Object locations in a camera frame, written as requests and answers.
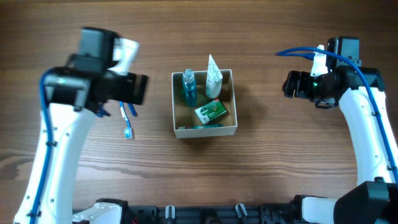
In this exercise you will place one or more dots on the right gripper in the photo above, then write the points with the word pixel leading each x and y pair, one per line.
pixel 292 84

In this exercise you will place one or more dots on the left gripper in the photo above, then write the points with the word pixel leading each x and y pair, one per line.
pixel 137 88

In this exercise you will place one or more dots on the blue disposable razor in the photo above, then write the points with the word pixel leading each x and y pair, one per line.
pixel 132 109

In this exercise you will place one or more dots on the blue white toothbrush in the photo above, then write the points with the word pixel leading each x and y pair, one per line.
pixel 127 130

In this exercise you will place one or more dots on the blue mouthwash bottle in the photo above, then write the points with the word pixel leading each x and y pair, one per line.
pixel 189 87

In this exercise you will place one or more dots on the green soap box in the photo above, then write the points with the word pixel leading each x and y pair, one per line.
pixel 210 112

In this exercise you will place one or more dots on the white cream tube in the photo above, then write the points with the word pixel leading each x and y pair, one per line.
pixel 214 79

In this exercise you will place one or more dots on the teal toothpaste tube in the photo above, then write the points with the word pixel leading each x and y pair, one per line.
pixel 205 126

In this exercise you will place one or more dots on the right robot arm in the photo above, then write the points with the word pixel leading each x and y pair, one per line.
pixel 339 80

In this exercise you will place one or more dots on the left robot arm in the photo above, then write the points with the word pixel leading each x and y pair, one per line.
pixel 72 96

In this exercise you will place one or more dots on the white open cardboard box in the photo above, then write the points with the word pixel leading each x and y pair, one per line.
pixel 186 122

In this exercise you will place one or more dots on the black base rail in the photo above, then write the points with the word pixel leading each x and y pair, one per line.
pixel 239 213

